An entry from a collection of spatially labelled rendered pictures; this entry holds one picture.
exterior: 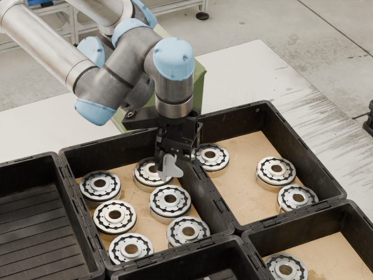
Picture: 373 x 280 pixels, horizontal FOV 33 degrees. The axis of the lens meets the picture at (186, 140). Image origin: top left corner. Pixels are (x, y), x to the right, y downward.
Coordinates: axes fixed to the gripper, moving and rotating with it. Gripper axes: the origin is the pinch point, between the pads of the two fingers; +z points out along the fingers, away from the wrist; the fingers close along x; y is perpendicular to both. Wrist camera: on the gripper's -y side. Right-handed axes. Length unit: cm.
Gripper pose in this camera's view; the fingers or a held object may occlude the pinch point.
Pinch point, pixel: (166, 166)
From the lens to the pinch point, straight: 144.4
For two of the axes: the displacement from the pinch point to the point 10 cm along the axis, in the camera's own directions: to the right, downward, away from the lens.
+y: 9.3, 2.8, -2.4
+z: -0.1, 6.7, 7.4
